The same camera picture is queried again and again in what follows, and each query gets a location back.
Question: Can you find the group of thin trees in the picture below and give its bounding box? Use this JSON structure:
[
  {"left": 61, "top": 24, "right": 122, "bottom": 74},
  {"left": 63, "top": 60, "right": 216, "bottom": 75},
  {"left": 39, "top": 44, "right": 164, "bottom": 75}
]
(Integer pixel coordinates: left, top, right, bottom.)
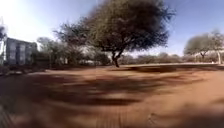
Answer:
[{"left": 31, "top": 36, "right": 111, "bottom": 67}]

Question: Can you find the round-crowned tree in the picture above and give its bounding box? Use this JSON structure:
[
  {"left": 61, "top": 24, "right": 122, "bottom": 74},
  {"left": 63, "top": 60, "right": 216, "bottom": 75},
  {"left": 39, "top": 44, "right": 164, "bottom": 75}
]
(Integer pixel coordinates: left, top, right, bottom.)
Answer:
[{"left": 183, "top": 33, "right": 214, "bottom": 63}]

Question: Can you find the grey multi-storey building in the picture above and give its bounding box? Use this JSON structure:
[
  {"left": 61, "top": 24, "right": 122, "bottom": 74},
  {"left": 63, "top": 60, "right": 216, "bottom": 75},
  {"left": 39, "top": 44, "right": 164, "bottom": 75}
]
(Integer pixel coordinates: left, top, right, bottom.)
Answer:
[{"left": 4, "top": 37, "right": 39, "bottom": 66}]

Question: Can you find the row of bushes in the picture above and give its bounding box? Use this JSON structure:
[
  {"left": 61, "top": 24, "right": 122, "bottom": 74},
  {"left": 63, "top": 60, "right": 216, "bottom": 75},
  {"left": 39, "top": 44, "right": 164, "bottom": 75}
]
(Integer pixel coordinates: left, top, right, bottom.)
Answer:
[{"left": 118, "top": 51, "right": 221, "bottom": 65}]

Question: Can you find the large spreading tree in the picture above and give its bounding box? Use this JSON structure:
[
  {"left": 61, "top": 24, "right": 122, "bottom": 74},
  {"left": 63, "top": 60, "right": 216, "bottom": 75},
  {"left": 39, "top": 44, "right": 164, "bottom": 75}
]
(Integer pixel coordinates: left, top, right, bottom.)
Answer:
[{"left": 54, "top": 0, "right": 176, "bottom": 69}]

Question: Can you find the pale-trunked tree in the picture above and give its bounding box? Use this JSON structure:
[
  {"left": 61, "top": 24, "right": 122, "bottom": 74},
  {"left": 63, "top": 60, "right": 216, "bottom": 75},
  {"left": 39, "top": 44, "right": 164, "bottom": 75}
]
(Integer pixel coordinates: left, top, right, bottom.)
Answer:
[{"left": 209, "top": 29, "right": 224, "bottom": 65}]

